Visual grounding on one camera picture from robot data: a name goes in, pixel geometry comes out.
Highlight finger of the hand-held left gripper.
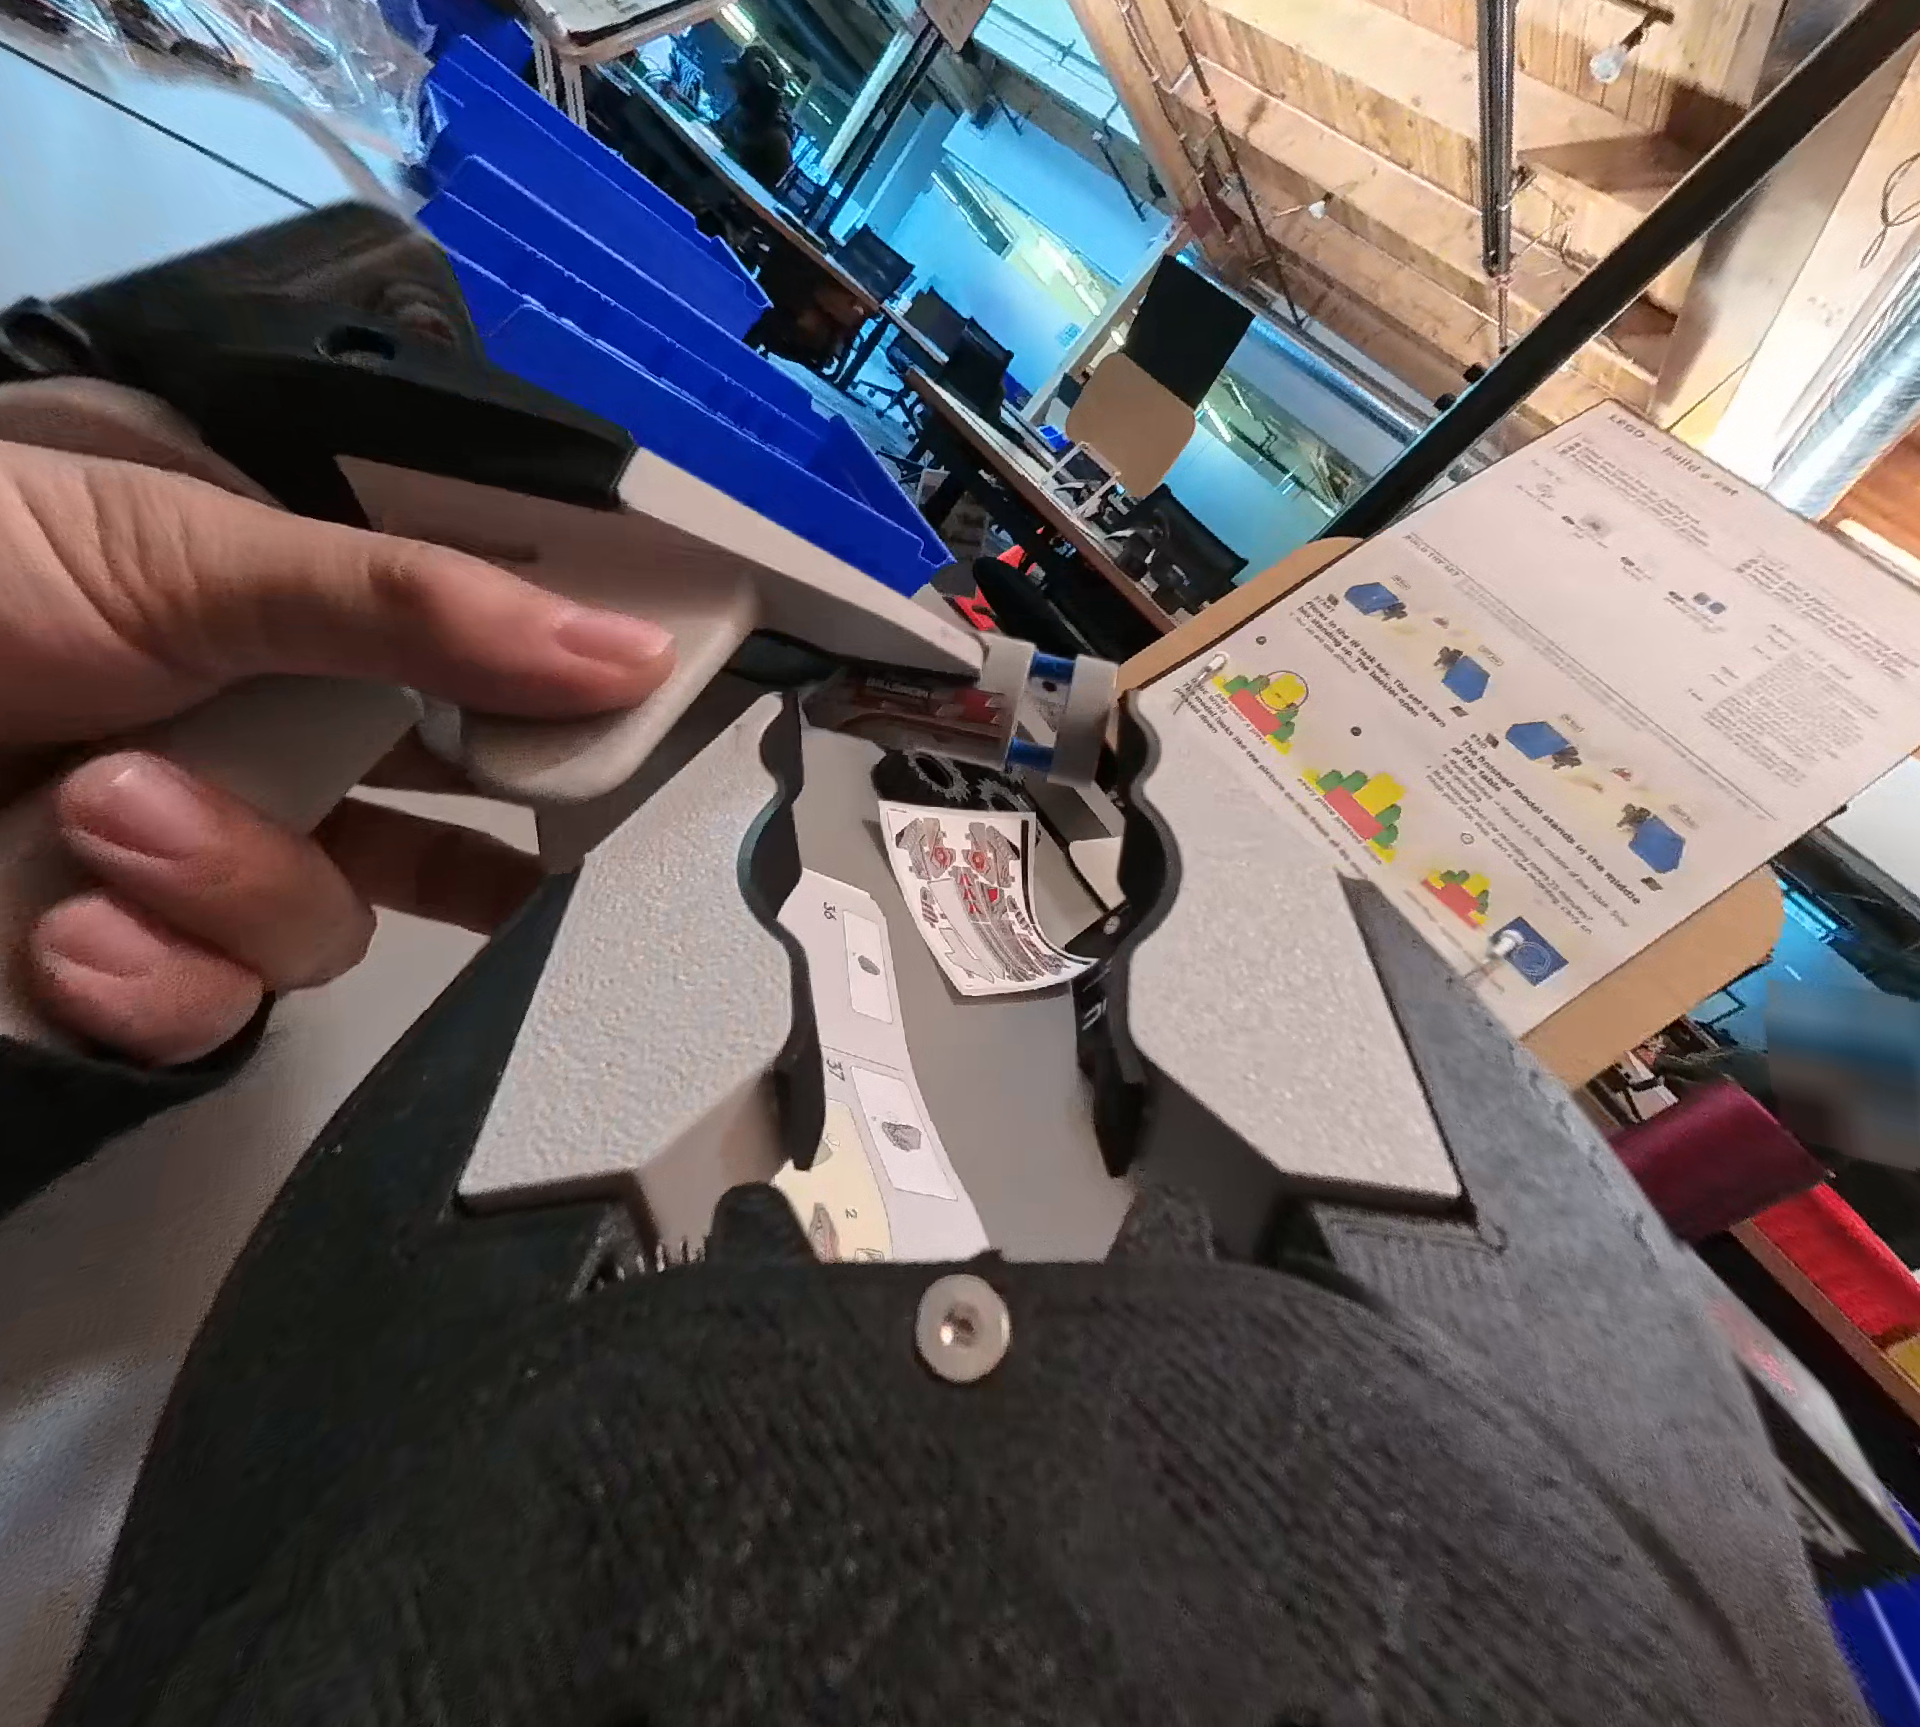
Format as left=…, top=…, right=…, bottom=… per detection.
left=335, top=449, right=991, bottom=685

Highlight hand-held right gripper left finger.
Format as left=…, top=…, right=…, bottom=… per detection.
left=456, top=689, right=829, bottom=1248

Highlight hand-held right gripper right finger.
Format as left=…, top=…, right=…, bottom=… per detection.
left=1076, top=689, right=1465, bottom=1260

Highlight grey toy part blue pins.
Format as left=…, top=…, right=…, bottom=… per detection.
left=798, top=635, right=1122, bottom=793

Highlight grey desk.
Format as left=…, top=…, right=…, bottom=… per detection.
left=0, top=31, right=1134, bottom=1727

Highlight long wooden desk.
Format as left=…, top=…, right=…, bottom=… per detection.
left=591, top=53, right=1188, bottom=637

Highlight person's left hand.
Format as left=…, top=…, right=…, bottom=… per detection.
left=0, top=437, right=680, bottom=1069

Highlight blue storage bin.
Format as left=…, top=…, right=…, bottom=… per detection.
left=419, top=189, right=958, bottom=599
left=426, top=31, right=774, bottom=341
left=1822, top=1500, right=1920, bottom=1727

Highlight toy instruction booklet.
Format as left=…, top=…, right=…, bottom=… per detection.
left=772, top=863, right=996, bottom=1266

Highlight toy sticker sheet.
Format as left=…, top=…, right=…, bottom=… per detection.
left=876, top=797, right=1099, bottom=997

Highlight black office chair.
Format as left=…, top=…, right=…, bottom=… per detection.
left=926, top=317, right=1016, bottom=415
left=1116, top=485, right=1249, bottom=619

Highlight maroon storage bin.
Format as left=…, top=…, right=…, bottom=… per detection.
left=1612, top=1081, right=1827, bottom=1242

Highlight printed instruction sheet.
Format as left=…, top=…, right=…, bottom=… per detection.
left=1161, top=399, right=1920, bottom=1039

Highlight black and wooden panel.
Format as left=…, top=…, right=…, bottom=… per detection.
left=1062, top=253, right=1258, bottom=501

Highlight black pole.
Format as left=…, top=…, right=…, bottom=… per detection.
left=1320, top=0, right=1920, bottom=543

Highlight hanging metal rod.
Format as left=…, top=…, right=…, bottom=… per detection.
left=1474, top=0, right=1528, bottom=277

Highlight ceiling light bulb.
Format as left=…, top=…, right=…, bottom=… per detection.
left=1585, top=9, right=1673, bottom=89

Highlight silver air duct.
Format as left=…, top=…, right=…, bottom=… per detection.
left=1761, top=257, right=1920, bottom=521

